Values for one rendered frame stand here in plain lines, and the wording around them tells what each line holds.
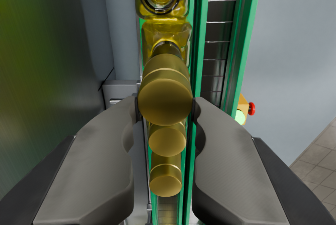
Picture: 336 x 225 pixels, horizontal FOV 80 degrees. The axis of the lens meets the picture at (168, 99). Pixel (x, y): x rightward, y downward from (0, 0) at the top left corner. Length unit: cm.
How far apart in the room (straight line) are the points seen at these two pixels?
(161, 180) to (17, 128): 13
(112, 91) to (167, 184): 31
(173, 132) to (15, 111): 13
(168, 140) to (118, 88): 32
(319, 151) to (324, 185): 48
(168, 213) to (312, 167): 173
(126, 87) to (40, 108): 27
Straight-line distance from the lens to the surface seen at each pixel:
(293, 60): 67
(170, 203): 75
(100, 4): 52
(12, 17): 21
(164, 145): 18
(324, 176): 248
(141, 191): 71
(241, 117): 57
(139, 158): 60
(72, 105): 29
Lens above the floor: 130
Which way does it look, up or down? 61 degrees down
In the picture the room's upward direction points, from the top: 180 degrees counter-clockwise
